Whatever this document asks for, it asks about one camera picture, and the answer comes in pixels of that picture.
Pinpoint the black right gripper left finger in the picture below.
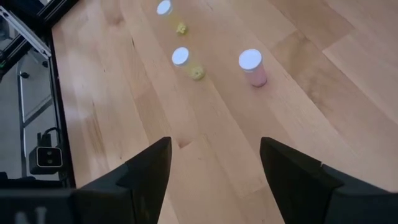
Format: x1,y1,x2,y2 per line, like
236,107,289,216
80,136,172,224

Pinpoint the black table-level camera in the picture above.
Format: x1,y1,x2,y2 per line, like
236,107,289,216
29,146,64,175

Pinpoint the black camera cable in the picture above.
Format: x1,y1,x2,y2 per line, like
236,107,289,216
37,126,63,149

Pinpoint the silver aluminium frame rail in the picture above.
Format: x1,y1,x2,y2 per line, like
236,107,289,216
0,5,52,60

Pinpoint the yellow-green pill bottle white cap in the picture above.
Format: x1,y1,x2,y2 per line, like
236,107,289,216
171,46,206,82
155,0,189,35

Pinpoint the pink pill bottle white cap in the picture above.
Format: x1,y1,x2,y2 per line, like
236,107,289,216
238,49,268,88

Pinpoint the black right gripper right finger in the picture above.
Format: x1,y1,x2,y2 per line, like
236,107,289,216
260,137,343,224

